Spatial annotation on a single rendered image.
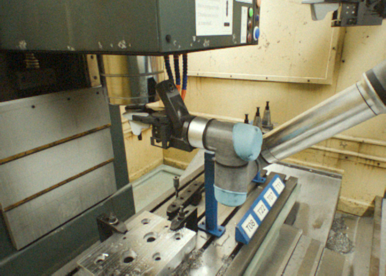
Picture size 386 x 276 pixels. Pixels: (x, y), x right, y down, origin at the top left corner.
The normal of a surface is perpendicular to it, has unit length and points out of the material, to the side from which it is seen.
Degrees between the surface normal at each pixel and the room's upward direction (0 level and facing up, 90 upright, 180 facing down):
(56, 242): 90
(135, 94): 90
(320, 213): 24
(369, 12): 90
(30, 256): 90
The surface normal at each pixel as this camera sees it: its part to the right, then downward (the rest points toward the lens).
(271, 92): -0.56, 0.31
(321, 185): -0.25, -0.72
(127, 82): 0.08, 0.35
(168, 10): 0.83, 0.18
